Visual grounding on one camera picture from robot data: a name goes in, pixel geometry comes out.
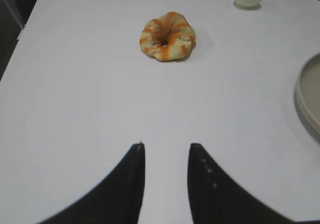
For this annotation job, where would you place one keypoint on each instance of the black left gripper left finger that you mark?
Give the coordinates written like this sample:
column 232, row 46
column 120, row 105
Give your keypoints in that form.
column 117, row 199

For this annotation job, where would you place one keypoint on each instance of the beige round plate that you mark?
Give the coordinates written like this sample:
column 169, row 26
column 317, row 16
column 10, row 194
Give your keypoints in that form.
column 307, row 92

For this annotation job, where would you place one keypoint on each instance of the orange striped croissant bread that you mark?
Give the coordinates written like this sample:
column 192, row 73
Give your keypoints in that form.
column 168, row 37

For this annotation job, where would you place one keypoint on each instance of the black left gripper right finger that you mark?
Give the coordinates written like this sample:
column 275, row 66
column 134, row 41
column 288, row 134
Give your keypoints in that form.
column 215, row 198

